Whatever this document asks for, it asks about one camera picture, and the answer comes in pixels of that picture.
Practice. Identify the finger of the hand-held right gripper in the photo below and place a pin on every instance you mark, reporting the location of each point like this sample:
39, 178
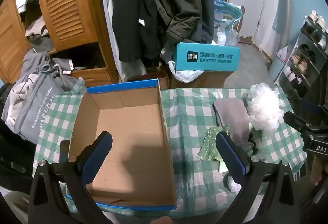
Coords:
297, 120
314, 107

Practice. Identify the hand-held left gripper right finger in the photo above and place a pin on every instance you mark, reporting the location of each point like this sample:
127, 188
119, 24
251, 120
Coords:
230, 158

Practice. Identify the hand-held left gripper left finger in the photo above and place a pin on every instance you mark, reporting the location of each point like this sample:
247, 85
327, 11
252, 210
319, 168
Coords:
97, 160

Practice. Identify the white mesh bath pouf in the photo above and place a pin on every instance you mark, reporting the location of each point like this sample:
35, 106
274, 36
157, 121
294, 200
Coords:
264, 106

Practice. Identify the blue-rimmed cardboard box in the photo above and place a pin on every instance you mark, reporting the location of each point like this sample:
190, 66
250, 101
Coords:
133, 137

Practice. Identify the person's right hand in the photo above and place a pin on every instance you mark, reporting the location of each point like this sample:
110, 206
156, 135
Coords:
319, 172

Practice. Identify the person's left hand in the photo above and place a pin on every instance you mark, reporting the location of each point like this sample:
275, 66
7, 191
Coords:
161, 220

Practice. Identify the light green paper bag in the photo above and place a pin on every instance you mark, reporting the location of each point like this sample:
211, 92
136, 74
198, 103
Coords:
223, 166

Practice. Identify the white crumpled wrapper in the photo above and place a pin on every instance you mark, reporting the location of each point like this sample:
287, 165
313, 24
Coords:
234, 186

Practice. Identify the group of shoes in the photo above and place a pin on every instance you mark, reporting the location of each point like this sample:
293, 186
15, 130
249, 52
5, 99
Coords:
302, 62

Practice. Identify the green checkered tablecloth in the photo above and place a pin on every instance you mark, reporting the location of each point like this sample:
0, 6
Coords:
189, 116

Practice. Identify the small white plastic bag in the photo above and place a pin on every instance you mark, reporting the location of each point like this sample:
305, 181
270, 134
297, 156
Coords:
283, 53

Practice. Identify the grey shoe rack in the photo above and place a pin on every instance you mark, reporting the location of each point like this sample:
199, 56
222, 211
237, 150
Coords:
302, 39

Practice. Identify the grey printed tote bag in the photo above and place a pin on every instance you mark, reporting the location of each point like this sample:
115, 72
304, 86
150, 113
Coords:
33, 111

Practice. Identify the dark bag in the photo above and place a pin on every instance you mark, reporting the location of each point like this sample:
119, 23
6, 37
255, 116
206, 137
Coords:
12, 157

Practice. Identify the white plastic object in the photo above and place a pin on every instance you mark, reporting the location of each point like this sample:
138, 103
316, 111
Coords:
15, 206

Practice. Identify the teal shoe box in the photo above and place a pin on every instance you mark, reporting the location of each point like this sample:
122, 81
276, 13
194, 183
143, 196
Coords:
212, 57

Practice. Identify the white door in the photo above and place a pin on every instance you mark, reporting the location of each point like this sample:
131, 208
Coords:
266, 9

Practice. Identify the grey hoodie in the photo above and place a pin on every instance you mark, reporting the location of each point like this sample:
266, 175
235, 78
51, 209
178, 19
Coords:
33, 60

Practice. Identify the blue and white plastic bag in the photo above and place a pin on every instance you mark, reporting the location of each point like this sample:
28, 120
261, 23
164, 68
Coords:
225, 21

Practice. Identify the pile of folded clothes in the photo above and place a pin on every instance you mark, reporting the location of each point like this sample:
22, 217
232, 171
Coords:
35, 29

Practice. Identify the dark blue hanging coat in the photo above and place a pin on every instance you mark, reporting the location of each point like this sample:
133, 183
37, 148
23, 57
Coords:
205, 9

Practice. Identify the wooden wardrobe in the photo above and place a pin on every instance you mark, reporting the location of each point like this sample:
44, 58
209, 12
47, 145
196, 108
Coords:
12, 42

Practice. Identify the white hanging garment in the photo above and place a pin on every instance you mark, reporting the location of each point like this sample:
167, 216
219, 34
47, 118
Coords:
109, 9

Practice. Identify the black hanging jacket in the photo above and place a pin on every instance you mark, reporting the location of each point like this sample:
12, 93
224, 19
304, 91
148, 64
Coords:
133, 9

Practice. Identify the olive hanging jacket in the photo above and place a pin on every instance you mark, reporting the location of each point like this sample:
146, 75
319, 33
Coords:
179, 9

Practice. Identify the louvered wooden wardrobe door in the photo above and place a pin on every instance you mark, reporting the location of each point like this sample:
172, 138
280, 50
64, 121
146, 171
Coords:
64, 1

